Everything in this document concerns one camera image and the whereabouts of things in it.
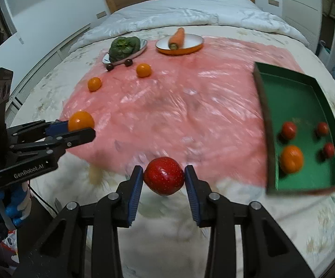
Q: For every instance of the carrot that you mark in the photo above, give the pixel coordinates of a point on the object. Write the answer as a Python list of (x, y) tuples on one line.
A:
[(176, 39)]

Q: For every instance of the wall socket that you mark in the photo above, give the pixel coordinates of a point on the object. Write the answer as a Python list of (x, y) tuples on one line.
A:
[(101, 14), (273, 2)]

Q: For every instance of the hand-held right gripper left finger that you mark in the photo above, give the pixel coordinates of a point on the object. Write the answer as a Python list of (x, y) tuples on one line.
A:
[(135, 194)]

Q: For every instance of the person's left hand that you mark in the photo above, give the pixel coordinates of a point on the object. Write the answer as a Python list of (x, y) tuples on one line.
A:
[(14, 208)]

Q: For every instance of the white duvet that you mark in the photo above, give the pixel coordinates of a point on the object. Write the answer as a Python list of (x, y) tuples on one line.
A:
[(199, 14)]

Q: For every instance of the colourful printed cloth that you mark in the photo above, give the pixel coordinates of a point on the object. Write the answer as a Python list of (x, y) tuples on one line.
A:
[(8, 243)]

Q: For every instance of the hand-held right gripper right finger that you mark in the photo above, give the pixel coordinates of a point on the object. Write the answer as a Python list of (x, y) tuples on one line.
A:
[(192, 197)]

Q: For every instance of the green leafy vegetable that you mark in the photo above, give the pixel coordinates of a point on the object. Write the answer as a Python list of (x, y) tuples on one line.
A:
[(124, 47)]

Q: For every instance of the white plate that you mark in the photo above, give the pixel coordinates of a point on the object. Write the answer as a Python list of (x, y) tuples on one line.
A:
[(139, 52)]

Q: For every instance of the white bag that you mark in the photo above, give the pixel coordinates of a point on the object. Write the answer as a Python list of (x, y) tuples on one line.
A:
[(324, 52)]

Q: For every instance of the small orange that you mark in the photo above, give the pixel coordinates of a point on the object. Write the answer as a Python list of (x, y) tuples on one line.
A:
[(143, 70), (94, 84), (80, 120)]

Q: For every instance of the green cardboard box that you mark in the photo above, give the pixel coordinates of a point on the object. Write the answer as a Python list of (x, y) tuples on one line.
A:
[(300, 104)]

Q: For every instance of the white wardrobe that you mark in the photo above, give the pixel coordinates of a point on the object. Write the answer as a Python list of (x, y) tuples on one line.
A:
[(300, 0)]

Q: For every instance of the pink plastic sheet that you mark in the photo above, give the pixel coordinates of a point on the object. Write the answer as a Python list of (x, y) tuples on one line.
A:
[(170, 107)]

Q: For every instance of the orange plate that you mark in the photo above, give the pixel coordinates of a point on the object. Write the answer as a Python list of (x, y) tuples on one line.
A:
[(192, 45)]

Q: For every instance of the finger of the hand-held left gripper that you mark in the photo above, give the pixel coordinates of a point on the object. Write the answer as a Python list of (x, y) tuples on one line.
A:
[(80, 137), (56, 127)]

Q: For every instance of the large orange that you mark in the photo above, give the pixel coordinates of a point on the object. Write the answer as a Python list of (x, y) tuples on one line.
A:
[(292, 158)]

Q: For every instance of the dark purple plum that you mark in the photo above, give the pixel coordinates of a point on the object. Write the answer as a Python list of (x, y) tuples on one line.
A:
[(129, 62), (110, 67)]

